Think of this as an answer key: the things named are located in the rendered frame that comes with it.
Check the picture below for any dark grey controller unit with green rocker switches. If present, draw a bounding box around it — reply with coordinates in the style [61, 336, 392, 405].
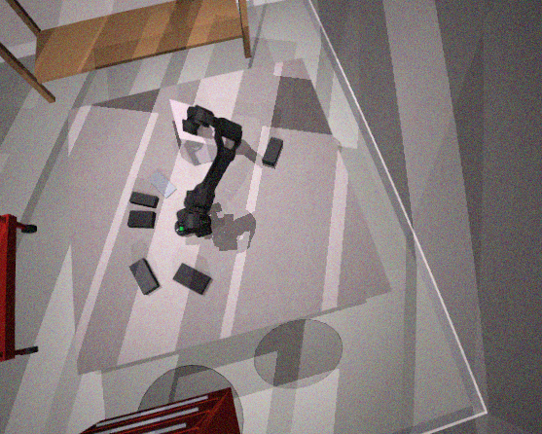
[174, 214, 211, 235]

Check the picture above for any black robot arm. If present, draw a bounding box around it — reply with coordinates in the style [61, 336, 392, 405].
[176, 104, 242, 234]

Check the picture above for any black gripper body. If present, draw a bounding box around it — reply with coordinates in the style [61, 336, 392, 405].
[196, 215, 212, 237]

